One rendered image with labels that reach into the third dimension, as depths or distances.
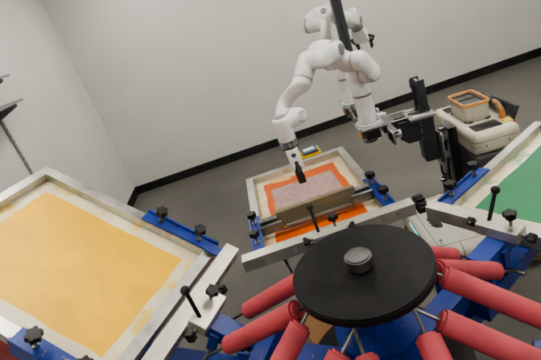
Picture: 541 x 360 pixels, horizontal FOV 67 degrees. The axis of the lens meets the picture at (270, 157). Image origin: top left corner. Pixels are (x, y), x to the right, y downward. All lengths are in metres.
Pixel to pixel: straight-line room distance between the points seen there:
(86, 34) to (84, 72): 0.45
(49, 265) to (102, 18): 4.18
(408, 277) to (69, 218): 1.22
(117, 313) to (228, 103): 4.23
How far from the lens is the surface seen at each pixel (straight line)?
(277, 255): 1.61
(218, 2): 5.25
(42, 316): 1.44
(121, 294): 1.45
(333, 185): 2.07
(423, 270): 0.91
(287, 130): 1.67
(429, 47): 5.92
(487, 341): 0.93
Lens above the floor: 1.91
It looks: 21 degrees down
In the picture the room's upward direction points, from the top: 19 degrees counter-clockwise
